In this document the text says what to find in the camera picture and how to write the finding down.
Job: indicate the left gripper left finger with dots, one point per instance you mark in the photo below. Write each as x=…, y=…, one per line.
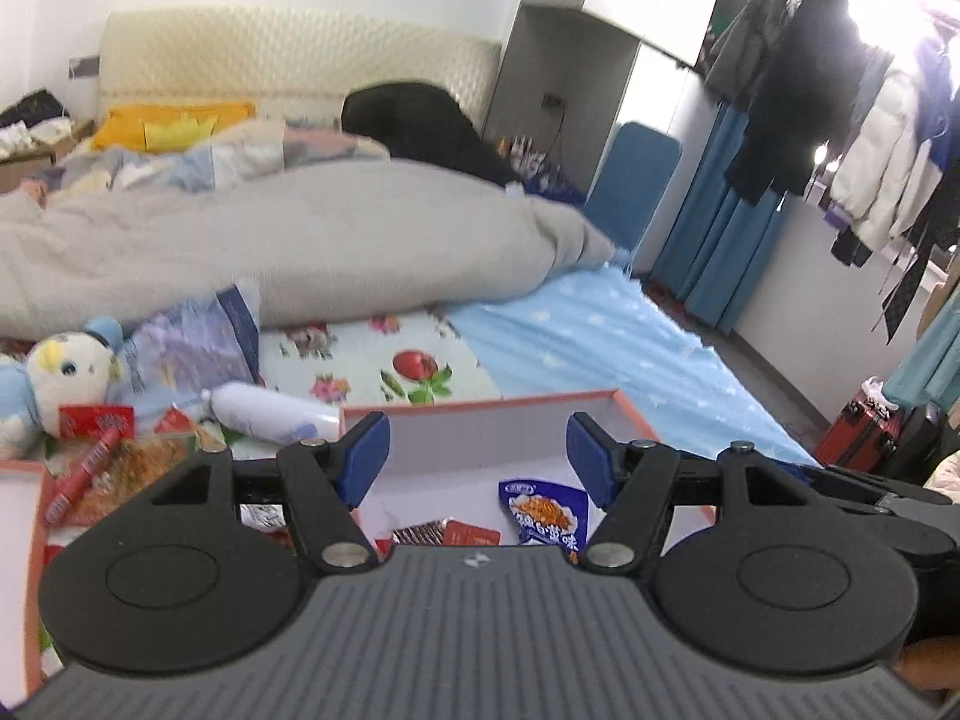
x=324, y=484

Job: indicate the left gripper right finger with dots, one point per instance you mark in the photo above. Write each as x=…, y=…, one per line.
x=631, y=482

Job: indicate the blue shredded snack packet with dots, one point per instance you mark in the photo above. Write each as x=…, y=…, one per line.
x=546, y=513

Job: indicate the red header snack bag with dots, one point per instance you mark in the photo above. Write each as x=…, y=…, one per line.
x=77, y=421

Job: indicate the red sausage stick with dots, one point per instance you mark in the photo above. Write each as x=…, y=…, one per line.
x=74, y=486

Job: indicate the spicy strips clear packet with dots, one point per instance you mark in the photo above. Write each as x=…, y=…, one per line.
x=422, y=534

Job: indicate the red snack packet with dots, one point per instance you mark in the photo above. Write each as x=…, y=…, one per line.
x=458, y=533

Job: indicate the white spray bottle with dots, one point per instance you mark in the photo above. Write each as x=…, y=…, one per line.
x=271, y=416

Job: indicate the red suitcase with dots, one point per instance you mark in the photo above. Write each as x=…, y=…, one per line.
x=865, y=431

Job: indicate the fruit print sheet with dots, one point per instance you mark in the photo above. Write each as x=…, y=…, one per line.
x=412, y=360

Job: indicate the pink cardboard box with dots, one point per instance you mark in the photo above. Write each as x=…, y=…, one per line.
x=446, y=460

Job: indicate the light blue bed sheet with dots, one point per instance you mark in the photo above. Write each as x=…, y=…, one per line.
x=596, y=330

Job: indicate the green edged spicy snack pack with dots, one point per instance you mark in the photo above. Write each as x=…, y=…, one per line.
x=136, y=464

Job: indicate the purple tissue pack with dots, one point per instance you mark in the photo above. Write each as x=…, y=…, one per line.
x=173, y=358

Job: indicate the grey blanket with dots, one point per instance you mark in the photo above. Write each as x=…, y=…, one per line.
x=332, y=241

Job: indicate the blue curtain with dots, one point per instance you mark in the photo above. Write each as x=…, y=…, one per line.
x=719, y=244

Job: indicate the white blue plush toy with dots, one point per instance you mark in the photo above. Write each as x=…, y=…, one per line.
x=65, y=369

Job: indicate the pink box lid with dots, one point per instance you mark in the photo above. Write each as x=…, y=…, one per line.
x=26, y=489

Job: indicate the blue chair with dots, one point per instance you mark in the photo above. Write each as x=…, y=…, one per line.
x=638, y=167

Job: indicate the white hanging jacket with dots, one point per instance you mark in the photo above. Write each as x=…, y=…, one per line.
x=889, y=172

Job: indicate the patterned quilt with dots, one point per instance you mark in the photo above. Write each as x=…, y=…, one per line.
x=242, y=154

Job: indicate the yellow pillow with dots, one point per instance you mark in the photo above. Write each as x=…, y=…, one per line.
x=152, y=129

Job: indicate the grey wardrobe cabinet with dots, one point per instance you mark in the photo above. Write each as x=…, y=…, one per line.
x=570, y=64

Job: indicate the cream padded headboard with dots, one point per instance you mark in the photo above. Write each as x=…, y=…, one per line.
x=290, y=64

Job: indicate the black hanging coat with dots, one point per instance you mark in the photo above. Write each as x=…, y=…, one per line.
x=804, y=101

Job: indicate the clothes pile by wall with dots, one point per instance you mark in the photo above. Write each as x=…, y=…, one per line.
x=38, y=125

